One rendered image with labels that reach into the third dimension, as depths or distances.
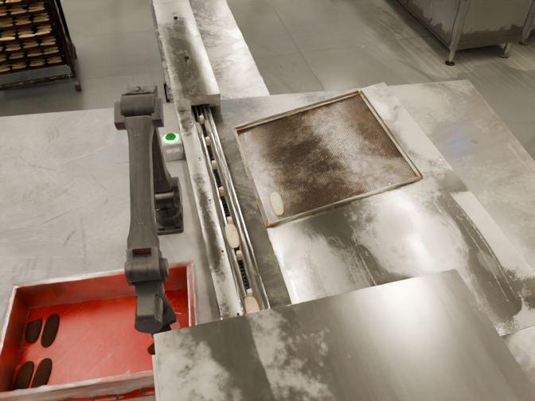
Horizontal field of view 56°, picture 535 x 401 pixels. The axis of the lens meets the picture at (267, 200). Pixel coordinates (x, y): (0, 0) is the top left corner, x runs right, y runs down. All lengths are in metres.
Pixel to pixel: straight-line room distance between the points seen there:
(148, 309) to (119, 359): 0.32
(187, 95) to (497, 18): 2.80
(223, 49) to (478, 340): 1.99
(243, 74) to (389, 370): 1.76
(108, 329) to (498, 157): 1.45
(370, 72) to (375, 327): 3.35
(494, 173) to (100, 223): 1.35
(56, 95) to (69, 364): 2.84
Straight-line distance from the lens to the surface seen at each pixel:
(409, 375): 0.80
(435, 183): 1.59
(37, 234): 1.74
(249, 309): 1.36
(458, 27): 4.11
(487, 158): 2.01
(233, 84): 2.27
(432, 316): 0.86
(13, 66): 4.02
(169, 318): 1.21
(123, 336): 1.41
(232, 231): 1.53
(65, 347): 1.44
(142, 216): 1.11
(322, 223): 1.49
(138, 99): 1.22
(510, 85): 4.21
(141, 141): 1.17
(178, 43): 2.41
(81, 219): 1.73
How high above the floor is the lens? 2.00
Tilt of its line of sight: 44 degrees down
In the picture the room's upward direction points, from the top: straight up
